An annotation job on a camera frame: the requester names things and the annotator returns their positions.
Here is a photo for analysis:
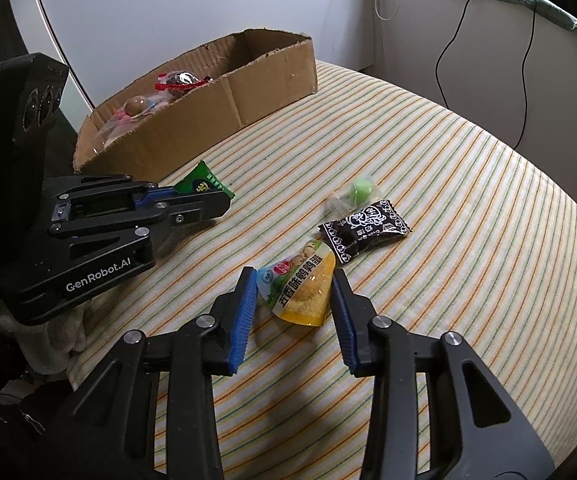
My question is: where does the striped bed sheet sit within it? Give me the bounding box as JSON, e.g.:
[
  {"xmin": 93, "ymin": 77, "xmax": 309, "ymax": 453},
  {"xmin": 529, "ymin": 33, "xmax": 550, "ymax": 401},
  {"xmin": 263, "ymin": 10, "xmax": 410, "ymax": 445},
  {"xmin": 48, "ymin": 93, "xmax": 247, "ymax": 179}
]
[{"xmin": 66, "ymin": 60, "xmax": 577, "ymax": 480}]

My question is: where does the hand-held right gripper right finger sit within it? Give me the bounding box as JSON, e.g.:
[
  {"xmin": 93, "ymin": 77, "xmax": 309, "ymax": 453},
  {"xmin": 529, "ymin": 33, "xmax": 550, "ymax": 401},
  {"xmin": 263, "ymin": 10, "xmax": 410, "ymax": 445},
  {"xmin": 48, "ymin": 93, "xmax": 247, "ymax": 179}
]
[{"xmin": 331, "ymin": 270, "xmax": 556, "ymax": 480}]

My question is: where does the green ball candy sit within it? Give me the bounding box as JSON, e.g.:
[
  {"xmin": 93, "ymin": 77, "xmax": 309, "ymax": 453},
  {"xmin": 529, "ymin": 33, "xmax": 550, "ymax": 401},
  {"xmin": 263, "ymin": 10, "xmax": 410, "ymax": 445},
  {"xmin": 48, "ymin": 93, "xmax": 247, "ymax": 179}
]
[{"xmin": 325, "ymin": 176, "xmax": 380, "ymax": 213}]

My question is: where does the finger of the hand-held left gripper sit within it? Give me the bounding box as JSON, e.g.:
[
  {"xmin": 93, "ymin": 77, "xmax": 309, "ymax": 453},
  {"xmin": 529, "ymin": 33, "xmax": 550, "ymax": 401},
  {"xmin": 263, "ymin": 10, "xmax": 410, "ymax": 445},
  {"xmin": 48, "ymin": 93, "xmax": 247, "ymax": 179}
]
[
  {"xmin": 43, "ymin": 173, "xmax": 179, "ymax": 222},
  {"xmin": 47, "ymin": 191, "xmax": 232, "ymax": 257}
]

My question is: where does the green snack packet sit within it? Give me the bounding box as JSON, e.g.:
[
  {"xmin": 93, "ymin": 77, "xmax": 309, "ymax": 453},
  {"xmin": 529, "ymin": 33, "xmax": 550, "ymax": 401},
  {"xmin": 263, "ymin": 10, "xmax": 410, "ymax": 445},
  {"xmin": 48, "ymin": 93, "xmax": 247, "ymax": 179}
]
[{"xmin": 172, "ymin": 160, "xmax": 236, "ymax": 200}]

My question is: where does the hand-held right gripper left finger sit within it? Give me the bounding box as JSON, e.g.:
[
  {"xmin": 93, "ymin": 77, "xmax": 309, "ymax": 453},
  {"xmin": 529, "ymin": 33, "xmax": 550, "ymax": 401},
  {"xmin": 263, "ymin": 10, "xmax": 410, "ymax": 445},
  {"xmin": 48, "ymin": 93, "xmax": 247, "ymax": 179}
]
[{"xmin": 43, "ymin": 267, "xmax": 259, "ymax": 480}]

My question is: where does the dark packet with red tie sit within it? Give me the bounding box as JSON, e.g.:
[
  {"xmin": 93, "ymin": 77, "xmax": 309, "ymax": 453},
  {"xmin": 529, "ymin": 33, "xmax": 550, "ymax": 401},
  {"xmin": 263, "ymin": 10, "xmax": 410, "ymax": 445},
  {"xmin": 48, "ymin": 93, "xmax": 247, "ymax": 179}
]
[{"xmin": 156, "ymin": 71, "xmax": 215, "ymax": 104}]

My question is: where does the black snack packet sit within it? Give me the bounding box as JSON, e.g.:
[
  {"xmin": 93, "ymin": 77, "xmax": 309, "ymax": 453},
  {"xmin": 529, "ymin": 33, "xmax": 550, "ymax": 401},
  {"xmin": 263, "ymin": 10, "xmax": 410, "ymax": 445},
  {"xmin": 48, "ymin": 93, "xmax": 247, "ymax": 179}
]
[{"xmin": 317, "ymin": 199, "xmax": 413, "ymax": 265}]

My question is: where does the cardboard box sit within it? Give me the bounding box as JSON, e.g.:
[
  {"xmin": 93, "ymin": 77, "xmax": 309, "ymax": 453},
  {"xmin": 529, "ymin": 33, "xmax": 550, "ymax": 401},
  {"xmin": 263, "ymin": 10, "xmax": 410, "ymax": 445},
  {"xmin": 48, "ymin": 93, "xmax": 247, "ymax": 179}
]
[{"xmin": 72, "ymin": 29, "xmax": 317, "ymax": 176}]

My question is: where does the white cloth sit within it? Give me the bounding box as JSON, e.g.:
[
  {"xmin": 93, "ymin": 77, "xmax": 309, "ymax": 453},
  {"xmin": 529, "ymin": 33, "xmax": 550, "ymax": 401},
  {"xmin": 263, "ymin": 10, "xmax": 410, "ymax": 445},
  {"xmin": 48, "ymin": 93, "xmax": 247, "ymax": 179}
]
[{"xmin": 0, "ymin": 299, "xmax": 100, "ymax": 377}]

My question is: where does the yellow snack pouch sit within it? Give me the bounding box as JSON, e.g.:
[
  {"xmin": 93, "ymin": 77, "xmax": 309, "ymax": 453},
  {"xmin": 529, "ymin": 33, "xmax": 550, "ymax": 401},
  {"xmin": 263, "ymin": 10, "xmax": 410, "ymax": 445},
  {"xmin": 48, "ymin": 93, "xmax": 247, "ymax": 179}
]
[{"xmin": 257, "ymin": 240, "xmax": 338, "ymax": 328}]

